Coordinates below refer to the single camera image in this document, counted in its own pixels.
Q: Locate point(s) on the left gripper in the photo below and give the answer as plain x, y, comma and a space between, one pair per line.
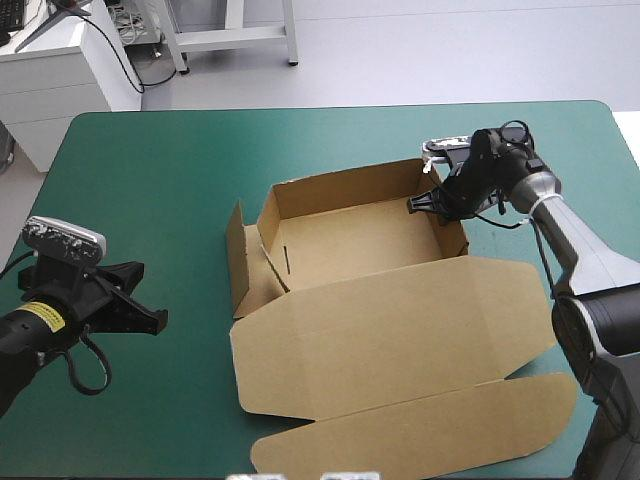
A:
70, 295

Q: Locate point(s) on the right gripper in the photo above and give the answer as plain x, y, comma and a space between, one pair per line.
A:
472, 185

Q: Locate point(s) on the brown cardboard box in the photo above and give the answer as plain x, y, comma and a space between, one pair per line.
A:
390, 325

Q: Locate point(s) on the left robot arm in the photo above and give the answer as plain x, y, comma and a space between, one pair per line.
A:
20, 345

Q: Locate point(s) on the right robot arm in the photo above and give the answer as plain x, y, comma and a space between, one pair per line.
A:
575, 240

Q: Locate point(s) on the white cabinet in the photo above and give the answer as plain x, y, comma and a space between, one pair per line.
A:
55, 85

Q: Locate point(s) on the grey monitor stand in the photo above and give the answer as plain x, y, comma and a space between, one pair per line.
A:
47, 24

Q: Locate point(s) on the black keyboard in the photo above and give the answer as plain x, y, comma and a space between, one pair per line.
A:
11, 14

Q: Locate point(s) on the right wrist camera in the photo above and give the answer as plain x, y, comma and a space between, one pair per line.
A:
445, 145

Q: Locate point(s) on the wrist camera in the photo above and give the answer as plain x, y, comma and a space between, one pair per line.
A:
65, 240
445, 145

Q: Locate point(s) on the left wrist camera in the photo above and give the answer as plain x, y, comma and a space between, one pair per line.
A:
65, 240

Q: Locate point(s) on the white metal table frame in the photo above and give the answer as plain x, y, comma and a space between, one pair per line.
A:
235, 37

